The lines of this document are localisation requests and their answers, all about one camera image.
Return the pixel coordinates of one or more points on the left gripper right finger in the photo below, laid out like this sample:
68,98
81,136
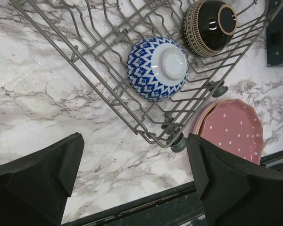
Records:
234,191

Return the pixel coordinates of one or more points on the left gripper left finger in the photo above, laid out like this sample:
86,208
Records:
34,189

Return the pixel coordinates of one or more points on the brown plate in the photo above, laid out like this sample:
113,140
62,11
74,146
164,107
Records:
235,127

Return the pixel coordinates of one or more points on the yellow pink rimmed plate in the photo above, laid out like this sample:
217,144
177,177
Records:
204,113

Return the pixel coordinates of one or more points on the dark blue flat box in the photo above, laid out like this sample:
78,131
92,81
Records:
274,40

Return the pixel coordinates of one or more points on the dark brown cream bowl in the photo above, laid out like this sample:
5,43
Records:
208,27

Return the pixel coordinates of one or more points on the grey wire dish rack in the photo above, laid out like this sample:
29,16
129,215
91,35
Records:
96,43

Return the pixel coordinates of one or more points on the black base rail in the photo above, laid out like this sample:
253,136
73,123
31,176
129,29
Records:
179,206

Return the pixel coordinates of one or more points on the red patterned bowl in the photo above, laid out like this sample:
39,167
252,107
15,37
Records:
157,68

